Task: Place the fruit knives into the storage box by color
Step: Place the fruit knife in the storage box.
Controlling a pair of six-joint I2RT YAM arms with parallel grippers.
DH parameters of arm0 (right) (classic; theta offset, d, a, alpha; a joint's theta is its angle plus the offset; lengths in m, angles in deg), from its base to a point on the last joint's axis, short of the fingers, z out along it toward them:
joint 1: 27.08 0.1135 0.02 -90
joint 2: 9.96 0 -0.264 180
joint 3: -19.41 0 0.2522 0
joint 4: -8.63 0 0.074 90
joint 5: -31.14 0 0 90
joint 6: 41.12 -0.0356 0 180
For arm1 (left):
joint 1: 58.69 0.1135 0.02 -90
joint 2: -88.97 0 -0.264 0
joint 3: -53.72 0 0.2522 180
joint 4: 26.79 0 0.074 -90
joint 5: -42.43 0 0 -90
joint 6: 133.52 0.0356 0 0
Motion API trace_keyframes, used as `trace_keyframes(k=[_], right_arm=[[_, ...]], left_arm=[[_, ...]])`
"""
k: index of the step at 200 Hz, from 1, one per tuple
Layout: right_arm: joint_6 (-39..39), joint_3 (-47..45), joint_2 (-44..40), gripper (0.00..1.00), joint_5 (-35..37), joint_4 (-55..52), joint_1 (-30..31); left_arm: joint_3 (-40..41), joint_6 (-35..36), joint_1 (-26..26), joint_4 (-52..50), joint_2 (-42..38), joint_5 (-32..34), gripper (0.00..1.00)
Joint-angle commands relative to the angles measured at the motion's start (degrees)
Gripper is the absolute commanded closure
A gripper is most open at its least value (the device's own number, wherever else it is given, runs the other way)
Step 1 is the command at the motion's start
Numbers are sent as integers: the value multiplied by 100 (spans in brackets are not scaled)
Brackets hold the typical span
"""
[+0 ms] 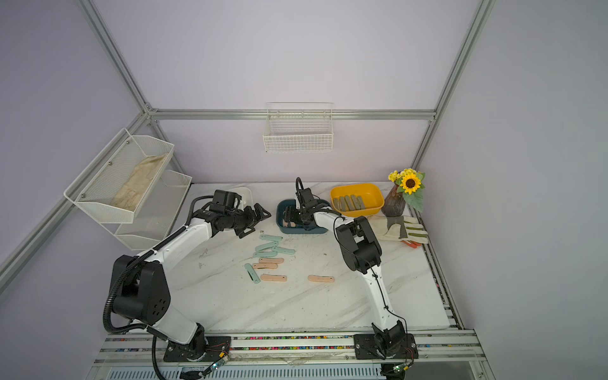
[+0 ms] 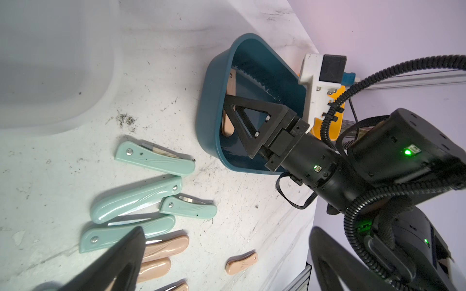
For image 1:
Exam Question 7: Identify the white green work glove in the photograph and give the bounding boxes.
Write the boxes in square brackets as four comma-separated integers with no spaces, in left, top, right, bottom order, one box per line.
[367,215,429,248]

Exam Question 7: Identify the beige cloth in shelf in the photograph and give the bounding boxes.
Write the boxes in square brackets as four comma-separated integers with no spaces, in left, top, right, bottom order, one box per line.
[111,154,167,212]

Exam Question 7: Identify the purple glass vase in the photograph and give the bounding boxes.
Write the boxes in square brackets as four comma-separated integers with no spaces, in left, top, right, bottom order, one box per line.
[381,185,406,217]

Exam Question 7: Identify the aluminium frame struts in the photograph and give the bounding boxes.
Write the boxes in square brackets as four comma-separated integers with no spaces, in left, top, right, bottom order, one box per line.
[0,0,497,295]

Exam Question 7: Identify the white wire wall basket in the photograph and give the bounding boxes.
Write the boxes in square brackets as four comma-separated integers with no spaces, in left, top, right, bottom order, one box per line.
[263,102,334,154]

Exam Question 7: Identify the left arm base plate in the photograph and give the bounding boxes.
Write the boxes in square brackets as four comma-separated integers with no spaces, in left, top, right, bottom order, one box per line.
[163,336,232,363]

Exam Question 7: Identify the white mesh two-tier shelf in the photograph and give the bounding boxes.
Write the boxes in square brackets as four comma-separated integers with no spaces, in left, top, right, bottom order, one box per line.
[63,129,192,251]

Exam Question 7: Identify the mint knife far left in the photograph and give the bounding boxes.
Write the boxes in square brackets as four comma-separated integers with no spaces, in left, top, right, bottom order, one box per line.
[244,264,261,284]

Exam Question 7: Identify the white storage box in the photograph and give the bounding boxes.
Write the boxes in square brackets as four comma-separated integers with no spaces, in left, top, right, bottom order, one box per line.
[229,187,254,210]

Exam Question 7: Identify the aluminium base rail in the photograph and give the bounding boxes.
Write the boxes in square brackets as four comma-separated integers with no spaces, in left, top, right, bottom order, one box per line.
[93,329,487,367]

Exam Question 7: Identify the mint knife top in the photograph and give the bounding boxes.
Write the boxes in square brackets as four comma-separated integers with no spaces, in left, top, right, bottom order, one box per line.
[260,234,283,242]

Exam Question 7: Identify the mint knife lower middle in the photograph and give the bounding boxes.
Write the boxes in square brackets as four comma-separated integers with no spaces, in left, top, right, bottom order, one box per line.
[253,251,277,258]

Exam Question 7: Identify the dark teal storage box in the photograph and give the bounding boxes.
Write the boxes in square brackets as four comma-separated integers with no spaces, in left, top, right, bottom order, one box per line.
[275,199,328,235]

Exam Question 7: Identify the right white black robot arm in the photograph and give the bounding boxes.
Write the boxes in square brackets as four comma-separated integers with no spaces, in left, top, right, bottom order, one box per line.
[284,204,409,358]

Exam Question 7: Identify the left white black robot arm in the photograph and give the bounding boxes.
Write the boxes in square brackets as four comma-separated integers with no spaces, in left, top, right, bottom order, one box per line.
[102,188,272,345]

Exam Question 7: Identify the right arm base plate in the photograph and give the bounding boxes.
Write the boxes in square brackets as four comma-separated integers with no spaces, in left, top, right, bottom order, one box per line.
[353,333,419,360]

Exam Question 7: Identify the mint knife upper middle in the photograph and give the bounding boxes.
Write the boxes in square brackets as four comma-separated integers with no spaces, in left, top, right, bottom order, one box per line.
[255,242,278,253]

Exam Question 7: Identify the mint knife short middle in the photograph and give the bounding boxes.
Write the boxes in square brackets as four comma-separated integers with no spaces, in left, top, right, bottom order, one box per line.
[272,246,296,255]

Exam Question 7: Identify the yellow sunflower bouquet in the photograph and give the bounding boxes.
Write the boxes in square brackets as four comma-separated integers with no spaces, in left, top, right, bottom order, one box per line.
[388,168,426,213]

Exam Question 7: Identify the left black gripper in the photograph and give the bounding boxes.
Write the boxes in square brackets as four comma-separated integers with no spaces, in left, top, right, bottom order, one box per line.
[225,203,271,240]

